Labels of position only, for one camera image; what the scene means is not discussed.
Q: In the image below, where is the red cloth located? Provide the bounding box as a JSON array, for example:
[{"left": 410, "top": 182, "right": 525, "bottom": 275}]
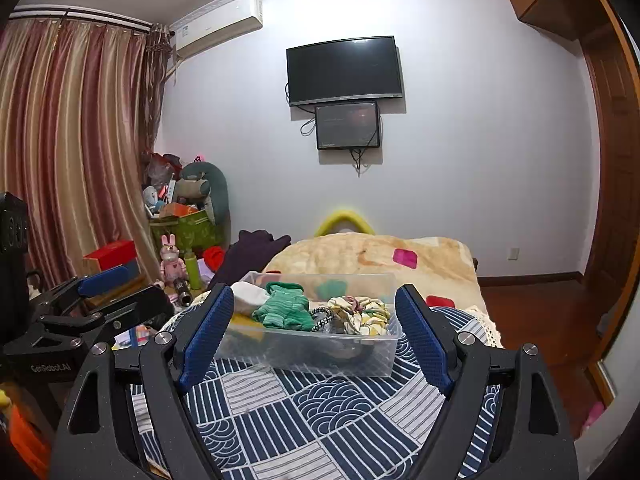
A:
[{"left": 202, "top": 246, "right": 227, "bottom": 272}]

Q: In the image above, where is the dark purple garment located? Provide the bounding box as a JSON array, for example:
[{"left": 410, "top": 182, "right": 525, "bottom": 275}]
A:
[{"left": 210, "top": 229, "right": 292, "bottom": 287}]

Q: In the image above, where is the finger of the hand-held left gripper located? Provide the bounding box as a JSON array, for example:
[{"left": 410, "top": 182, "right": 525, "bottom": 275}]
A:
[
  {"left": 37, "top": 285, "right": 176, "bottom": 343},
  {"left": 31, "top": 264, "right": 142, "bottom": 318}
]

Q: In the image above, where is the curtain rail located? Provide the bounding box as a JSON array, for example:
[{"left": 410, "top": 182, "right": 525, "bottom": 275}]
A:
[{"left": 9, "top": 4, "right": 153, "bottom": 33}]

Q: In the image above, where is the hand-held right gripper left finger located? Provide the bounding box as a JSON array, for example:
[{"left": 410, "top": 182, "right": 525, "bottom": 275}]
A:
[{"left": 50, "top": 282, "right": 236, "bottom": 480}]

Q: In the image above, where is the black monitor cable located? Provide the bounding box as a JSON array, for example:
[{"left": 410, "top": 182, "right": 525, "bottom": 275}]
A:
[{"left": 350, "top": 147, "right": 373, "bottom": 177}]

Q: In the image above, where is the green cardboard box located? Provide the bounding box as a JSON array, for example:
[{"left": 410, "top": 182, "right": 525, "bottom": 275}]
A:
[{"left": 150, "top": 209, "right": 224, "bottom": 256}]

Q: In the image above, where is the small black wall monitor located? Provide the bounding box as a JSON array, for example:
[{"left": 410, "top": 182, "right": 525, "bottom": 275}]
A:
[{"left": 315, "top": 101, "right": 382, "bottom": 151}]

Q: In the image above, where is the grey plush toy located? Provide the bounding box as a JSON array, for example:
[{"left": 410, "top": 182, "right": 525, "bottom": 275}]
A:
[{"left": 177, "top": 161, "right": 231, "bottom": 226}]

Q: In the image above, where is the green knitted glove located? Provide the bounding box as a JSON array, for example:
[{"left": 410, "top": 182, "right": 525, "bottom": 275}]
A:
[{"left": 251, "top": 282, "right": 313, "bottom": 332}]

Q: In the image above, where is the pink rabbit toy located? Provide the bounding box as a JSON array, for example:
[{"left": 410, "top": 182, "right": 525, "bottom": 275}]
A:
[{"left": 160, "top": 232, "right": 187, "bottom": 281}]

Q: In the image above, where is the beige printed blanket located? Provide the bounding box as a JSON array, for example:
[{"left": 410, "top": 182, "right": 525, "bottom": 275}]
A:
[{"left": 262, "top": 234, "right": 476, "bottom": 311}]

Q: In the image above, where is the red box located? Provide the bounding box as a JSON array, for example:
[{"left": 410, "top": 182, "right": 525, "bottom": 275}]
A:
[{"left": 82, "top": 240, "right": 137, "bottom": 273}]

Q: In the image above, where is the yellow ring pillow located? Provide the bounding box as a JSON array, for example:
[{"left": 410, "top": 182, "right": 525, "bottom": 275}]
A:
[{"left": 314, "top": 208, "right": 376, "bottom": 237}]

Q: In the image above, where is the black patterned cloth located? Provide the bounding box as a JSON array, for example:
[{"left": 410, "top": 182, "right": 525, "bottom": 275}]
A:
[{"left": 300, "top": 306, "right": 376, "bottom": 367}]

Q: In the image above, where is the pile of papers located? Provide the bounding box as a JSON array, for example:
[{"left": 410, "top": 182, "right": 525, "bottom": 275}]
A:
[{"left": 112, "top": 325, "right": 151, "bottom": 352}]

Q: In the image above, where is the pink cloth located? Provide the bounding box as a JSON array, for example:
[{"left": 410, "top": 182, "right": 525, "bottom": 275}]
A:
[{"left": 582, "top": 400, "right": 607, "bottom": 432}]

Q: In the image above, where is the white sock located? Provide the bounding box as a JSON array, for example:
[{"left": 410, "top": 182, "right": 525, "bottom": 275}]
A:
[{"left": 231, "top": 281, "right": 271, "bottom": 317}]

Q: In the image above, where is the floral fabric scrunchie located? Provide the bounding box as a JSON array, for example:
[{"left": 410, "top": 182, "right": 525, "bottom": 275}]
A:
[{"left": 327, "top": 296, "right": 393, "bottom": 337}]

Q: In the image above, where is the clear plastic storage box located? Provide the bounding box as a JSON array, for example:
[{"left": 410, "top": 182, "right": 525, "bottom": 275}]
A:
[{"left": 215, "top": 271, "right": 403, "bottom": 378}]

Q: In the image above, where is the white air conditioner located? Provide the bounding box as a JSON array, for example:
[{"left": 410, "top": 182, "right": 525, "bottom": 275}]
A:
[{"left": 172, "top": 0, "right": 264, "bottom": 58}]

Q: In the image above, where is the black wall television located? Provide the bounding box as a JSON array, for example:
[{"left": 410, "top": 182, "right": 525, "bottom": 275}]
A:
[{"left": 286, "top": 36, "right": 404, "bottom": 107}]

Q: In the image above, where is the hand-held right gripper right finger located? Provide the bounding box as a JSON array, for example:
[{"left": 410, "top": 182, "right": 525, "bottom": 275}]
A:
[{"left": 394, "top": 284, "right": 581, "bottom": 480}]

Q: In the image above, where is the black flashlight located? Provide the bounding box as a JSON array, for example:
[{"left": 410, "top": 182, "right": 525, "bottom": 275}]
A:
[{"left": 172, "top": 276, "right": 193, "bottom": 306}]

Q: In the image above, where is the blue white patterned bedsheet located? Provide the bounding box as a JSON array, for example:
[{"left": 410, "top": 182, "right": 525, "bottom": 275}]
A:
[{"left": 130, "top": 305, "right": 501, "bottom": 480}]

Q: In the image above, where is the green bottle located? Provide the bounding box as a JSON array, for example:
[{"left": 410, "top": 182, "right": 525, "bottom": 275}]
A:
[{"left": 184, "top": 252, "right": 202, "bottom": 288}]

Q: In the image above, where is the white lace cloth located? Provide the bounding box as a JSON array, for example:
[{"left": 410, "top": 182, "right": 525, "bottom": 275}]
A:
[{"left": 465, "top": 304, "right": 505, "bottom": 350}]

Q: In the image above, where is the striped brown curtain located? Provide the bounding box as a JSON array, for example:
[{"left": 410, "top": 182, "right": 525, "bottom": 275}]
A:
[{"left": 0, "top": 17, "right": 171, "bottom": 286}]

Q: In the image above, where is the orange cloth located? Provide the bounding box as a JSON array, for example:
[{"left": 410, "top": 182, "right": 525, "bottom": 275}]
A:
[{"left": 0, "top": 385, "right": 53, "bottom": 478}]

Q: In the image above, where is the wooden door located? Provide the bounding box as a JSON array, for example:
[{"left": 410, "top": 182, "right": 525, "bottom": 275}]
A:
[{"left": 580, "top": 20, "right": 638, "bottom": 291}]

